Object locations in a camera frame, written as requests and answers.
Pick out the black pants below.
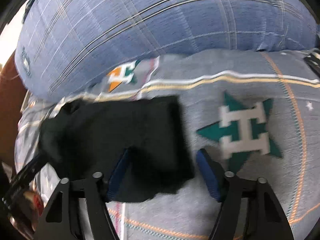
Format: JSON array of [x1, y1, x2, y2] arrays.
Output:
[[38, 96, 194, 203]]

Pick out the grey patterned bed sheet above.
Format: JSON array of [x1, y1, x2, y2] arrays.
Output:
[[15, 48, 319, 239]]

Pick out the brown wooden headboard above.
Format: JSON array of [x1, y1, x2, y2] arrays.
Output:
[[0, 54, 27, 167]]

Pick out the blue plaid pillow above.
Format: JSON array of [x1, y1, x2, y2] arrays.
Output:
[[15, 0, 319, 102]]

